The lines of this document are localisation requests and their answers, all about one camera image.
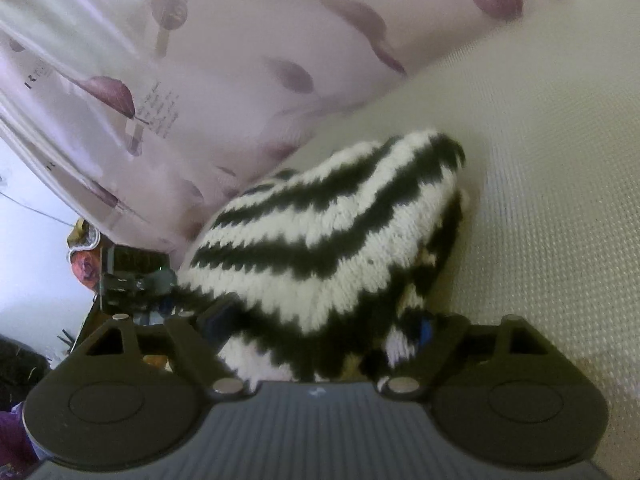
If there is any black white zigzag knit garment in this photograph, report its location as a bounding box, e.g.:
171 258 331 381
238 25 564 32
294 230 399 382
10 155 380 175
176 129 475 395

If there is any thin black cable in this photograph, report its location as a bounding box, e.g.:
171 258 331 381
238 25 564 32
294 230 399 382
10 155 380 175
0 191 78 227

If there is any dark cloth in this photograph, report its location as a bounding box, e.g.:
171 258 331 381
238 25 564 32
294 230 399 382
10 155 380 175
0 335 53 406

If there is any purple cloth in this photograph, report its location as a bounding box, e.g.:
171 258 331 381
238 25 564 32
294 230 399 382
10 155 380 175
0 400 38 468

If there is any floral patterned cloth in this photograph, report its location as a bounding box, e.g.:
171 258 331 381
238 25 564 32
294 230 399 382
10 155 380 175
64 217 107 293

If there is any pink patterned curtain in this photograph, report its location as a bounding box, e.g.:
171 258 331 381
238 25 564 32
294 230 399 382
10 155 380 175
0 0 576 261

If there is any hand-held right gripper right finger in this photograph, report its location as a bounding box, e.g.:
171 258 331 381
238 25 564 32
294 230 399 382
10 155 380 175
384 313 595 401

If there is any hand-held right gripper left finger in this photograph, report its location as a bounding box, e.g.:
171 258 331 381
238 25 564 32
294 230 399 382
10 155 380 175
45 292 247 398

